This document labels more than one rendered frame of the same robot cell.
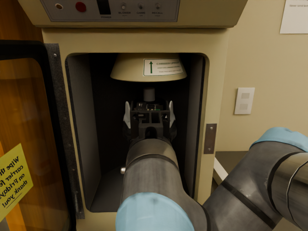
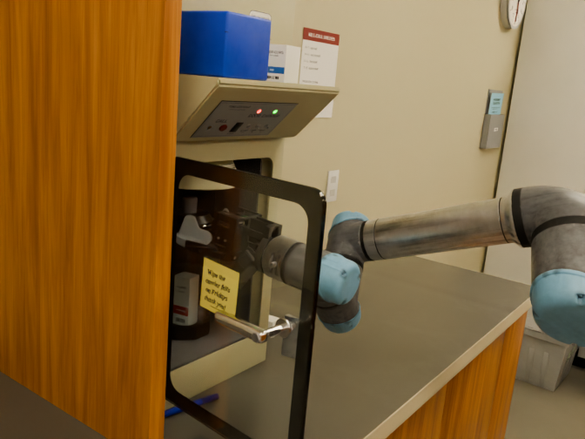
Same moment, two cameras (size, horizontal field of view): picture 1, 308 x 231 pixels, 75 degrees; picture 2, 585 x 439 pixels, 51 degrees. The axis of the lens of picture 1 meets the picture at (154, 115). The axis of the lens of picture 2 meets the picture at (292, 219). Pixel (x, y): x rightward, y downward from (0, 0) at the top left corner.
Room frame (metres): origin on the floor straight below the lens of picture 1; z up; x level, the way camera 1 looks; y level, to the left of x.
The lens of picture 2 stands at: (-0.35, 0.80, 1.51)
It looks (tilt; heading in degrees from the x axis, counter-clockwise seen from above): 13 degrees down; 307
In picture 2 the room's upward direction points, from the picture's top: 5 degrees clockwise
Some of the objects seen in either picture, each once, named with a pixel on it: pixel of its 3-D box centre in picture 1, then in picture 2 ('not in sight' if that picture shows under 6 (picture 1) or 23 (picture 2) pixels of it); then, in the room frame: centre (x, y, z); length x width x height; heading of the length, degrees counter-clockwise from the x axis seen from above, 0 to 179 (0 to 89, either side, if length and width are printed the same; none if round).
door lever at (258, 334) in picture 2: not in sight; (251, 323); (0.12, 0.23, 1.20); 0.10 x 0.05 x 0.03; 176
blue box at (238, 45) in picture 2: not in sight; (223, 46); (0.31, 0.12, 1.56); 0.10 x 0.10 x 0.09; 2
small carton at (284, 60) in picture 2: not in sight; (279, 64); (0.31, -0.02, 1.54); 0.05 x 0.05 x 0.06; 10
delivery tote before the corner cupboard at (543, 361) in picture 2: not in sight; (520, 340); (0.52, -2.68, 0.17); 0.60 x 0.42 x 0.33; 0
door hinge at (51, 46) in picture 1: (66, 146); not in sight; (0.36, 0.18, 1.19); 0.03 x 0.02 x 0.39; 92
